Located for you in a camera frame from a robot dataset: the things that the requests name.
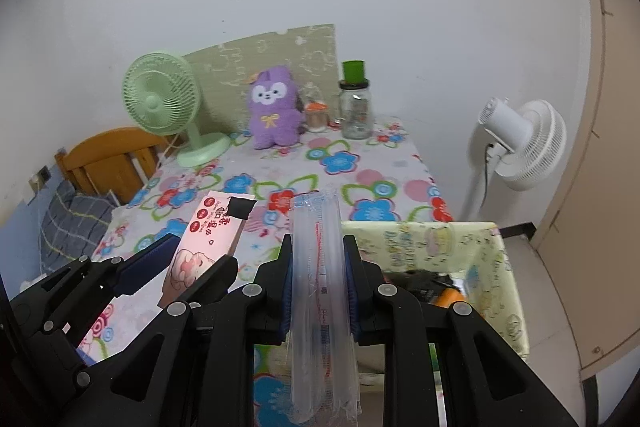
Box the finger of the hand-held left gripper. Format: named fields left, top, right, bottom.
left=187, top=254, right=240, bottom=308
left=112, top=233, right=183, bottom=298

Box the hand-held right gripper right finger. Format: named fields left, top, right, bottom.
left=342, top=234, right=581, bottom=427

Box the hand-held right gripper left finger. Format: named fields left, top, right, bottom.
left=75, top=234, right=296, bottom=427

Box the clear plastic cup sleeve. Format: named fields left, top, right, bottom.
left=287, top=189, right=361, bottom=423

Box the tissue pack with black strap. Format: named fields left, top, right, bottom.
left=157, top=189, right=258, bottom=308

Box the yellow patterned storage box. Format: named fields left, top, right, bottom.
left=341, top=221, right=530, bottom=395

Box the grey plaid pillow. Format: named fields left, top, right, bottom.
left=40, top=181, right=115, bottom=273

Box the orange round object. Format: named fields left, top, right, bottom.
left=432, top=287, right=463, bottom=308

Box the wooden chair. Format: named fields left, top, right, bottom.
left=55, top=128, right=173, bottom=208

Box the floral tablecloth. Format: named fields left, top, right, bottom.
left=75, top=117, right=453, bottom=427

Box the green desk fan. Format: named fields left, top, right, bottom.
left=122, top=52, right=232, bottom=168

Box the purple plush toy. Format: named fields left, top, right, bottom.
left=248, top=66, right=303, bottom=150

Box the glass mug jar green lid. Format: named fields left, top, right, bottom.
left=339, top=60, right=375, bottom=140

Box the cotton swab jar orange lid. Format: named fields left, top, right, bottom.
left=305, top=102, right=330, bottom=132

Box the green patterned board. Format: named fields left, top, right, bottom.
left=181, top=24, right=337, bottom=135

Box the white standing fan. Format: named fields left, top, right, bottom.
left=460, top=97, right=567, bottom=223

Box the white fan cord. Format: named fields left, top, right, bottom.
left=157, top=134, right=188, bottom=168

